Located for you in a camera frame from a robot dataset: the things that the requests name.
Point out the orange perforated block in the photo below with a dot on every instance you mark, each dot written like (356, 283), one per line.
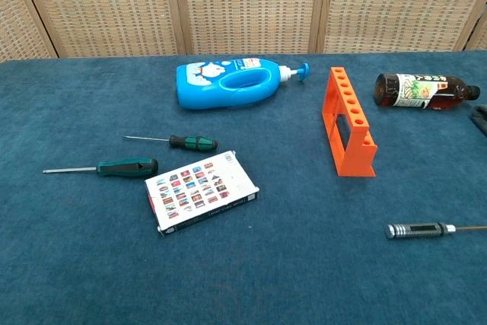
(354, 157)

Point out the blue detergent pump bottle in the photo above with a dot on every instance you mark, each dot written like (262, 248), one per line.
(205, 93)

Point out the brown glass bottle with label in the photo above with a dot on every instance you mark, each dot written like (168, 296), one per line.
(388, 91)

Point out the white picture card box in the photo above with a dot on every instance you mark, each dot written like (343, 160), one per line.
(198, 188)

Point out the blue carpet table cover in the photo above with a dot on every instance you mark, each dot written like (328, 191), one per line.
(266, 264)

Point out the silver black precision screwdriver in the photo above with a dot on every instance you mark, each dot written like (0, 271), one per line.
(414, 230)

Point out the grey microfibre cloth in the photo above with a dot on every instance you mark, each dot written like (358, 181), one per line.
(480, 119)

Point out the woven wooden folding screen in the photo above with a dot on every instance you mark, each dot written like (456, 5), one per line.
(247, 5)

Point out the thick green black screwdriver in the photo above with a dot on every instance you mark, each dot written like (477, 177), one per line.
(125, 167)

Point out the thin green black screwdriver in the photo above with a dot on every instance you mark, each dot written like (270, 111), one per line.
(194, 143)

